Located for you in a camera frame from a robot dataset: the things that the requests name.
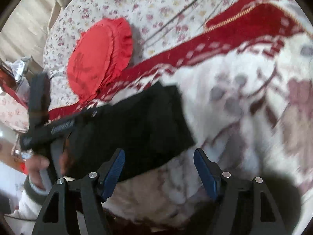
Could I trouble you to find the red round ruffled cushion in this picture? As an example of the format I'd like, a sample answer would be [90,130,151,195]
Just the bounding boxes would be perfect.
[67,17,134,104]

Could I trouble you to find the person's left hand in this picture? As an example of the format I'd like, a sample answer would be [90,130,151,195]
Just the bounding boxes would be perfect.
[25,149,76,192]

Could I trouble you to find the person's left forearm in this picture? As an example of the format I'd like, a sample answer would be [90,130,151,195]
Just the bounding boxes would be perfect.
[17,176,51,223]

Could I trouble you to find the black pants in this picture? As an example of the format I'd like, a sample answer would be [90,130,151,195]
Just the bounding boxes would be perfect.
[60,81,196,182]

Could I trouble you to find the red and white printed blanket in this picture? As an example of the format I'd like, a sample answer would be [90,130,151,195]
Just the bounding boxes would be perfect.
[46,0,313,233]

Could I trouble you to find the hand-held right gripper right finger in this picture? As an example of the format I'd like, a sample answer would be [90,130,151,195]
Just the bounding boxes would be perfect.
[193,148,286,235]

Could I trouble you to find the shiny silver object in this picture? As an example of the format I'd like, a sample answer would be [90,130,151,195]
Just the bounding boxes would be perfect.
[14,56,33,82]

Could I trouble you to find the floral cloth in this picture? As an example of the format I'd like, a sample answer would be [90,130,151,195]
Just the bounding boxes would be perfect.
[0,94,30,133]

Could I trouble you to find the beige curtain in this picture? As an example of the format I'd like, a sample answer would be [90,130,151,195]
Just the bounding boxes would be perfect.
[0,0,74,70]

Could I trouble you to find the floral bed sheet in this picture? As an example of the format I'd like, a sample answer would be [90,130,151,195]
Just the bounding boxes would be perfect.
[43,0,273,112]

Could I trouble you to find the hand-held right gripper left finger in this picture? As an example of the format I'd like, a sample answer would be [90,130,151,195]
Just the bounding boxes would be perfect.
[31,148,126,235]

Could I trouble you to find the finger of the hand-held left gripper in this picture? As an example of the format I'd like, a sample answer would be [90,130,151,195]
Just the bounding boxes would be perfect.
[75,110,103,130]

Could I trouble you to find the red wooden furniture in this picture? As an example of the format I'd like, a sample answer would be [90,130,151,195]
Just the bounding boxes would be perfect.
[0,59,30,109]

